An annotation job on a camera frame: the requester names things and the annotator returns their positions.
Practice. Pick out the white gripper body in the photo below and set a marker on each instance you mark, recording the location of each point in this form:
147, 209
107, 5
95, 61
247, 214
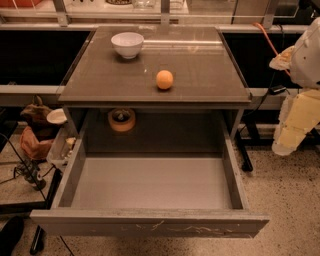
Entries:
307, 63

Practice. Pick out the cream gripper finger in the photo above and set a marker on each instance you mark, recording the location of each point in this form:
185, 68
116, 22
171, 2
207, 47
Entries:
298, 116
283, 60

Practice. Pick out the orange fruit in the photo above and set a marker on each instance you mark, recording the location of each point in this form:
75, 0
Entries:
164, 79

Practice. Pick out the grey cabinet with top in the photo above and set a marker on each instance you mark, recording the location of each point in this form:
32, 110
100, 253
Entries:
156, 70

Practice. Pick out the open grey drawer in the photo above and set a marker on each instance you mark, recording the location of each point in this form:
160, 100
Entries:
172, 175

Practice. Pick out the black power adapter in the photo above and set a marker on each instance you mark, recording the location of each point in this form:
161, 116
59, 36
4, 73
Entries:
275, 90

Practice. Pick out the black stand legs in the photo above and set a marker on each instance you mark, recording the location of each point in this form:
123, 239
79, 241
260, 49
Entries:
257, 133

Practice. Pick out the white ceramic bowl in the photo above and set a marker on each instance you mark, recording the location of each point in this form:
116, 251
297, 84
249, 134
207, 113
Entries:
127, 44

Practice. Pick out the tan tape roll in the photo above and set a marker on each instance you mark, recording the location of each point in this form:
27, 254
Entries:
122, 119

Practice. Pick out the small white dish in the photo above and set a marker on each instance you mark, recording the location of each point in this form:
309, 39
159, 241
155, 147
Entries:
57, 117

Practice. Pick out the clear plastic bin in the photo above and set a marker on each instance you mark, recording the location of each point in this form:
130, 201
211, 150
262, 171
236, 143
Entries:
61, 148

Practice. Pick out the brown and orange cloth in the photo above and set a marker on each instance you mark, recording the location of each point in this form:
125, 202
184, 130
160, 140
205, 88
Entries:
37, 138

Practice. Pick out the black clamp tool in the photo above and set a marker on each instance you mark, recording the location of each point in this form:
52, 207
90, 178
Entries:
30, 171

